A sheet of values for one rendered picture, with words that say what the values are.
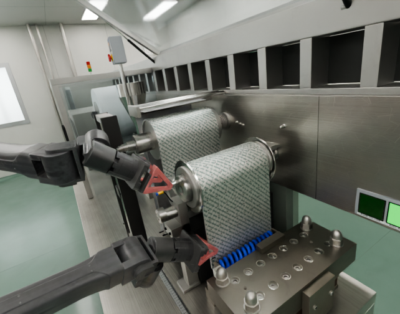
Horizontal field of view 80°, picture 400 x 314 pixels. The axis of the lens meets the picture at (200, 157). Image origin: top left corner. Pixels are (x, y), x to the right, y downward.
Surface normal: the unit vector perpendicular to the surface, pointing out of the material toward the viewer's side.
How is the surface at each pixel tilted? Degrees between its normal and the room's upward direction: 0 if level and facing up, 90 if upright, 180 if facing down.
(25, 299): 25
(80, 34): 90
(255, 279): 0
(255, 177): 90
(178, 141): 92
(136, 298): 0
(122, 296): 0
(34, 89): 90
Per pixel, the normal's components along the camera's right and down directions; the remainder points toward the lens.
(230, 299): -0.13, -0.93
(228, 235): 0.51, 0.22
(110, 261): 0.25, -0.83
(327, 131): -0.85, 0.28
